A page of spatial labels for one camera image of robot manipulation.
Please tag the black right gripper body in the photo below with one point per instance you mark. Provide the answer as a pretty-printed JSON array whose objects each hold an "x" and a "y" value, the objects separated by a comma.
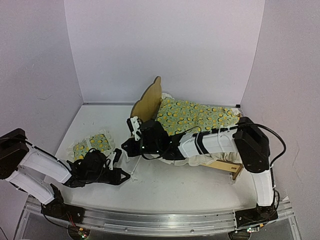
[{"x": 133, "y": 152}]

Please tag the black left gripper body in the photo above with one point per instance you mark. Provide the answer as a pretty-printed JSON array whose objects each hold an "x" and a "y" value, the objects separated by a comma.
[{"x": 112, "y": 180}]

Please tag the wooden pet bed frame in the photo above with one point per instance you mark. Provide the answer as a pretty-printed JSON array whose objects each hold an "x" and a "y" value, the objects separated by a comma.
[{"x": 147, "y": 107}]

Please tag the lemon print bed cushion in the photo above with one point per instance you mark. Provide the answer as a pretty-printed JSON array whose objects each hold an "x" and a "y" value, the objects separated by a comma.
[{"x": 177, "y": 115}]

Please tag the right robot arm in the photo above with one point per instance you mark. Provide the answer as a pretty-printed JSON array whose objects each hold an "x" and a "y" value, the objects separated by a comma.
[{"x": 257, "y": 145}]

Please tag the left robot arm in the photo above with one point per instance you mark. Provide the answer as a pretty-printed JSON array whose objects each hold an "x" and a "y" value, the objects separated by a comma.
[{"x": 93, "y": 164}]

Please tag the small lemon print pillow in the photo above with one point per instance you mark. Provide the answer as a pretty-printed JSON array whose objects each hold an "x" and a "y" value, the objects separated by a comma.
[{"x": 100, "y": 140}]

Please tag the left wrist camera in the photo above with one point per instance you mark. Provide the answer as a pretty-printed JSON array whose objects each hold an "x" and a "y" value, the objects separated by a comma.
[{"x": 114, "y": 158}]

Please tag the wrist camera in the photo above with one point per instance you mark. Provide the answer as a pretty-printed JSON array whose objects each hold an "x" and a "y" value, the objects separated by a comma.
[
  {"x": 114, "y": 158},
  {"x": 134, "y": 124}
]

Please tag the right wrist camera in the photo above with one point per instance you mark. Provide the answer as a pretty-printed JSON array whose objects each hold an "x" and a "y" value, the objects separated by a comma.
[{"x": 134, "y": 124}]

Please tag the aluminium front rail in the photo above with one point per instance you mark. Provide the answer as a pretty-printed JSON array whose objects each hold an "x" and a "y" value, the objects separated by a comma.
[{"x": 170, "y": 224}]

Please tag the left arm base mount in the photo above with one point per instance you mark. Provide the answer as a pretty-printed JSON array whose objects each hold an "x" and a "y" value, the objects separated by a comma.
[{"x": 58, "y": 209}]

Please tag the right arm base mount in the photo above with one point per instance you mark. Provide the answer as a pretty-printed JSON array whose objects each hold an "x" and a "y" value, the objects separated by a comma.
[{"x": 253, "y": 217}]

